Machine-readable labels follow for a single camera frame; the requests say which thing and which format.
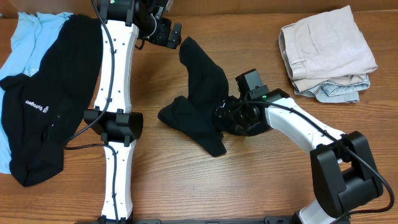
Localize light blue t-shirt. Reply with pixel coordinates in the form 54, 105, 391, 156
0, 11, 74, 175

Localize folded light blue jeans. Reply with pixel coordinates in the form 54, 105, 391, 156
292, 74, 371, 103

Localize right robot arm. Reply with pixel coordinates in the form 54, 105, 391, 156
215, 88, 383, 223

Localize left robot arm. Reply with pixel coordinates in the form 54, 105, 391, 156
84, 0, 182, 223

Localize folded beige shorts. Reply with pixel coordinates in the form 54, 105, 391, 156
279, 5, 377, 92

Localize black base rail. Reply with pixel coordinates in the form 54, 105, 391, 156
76, 215, 302, 224

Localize black t-shirt with logo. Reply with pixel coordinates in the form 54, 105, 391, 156
1, 15, 103, 187

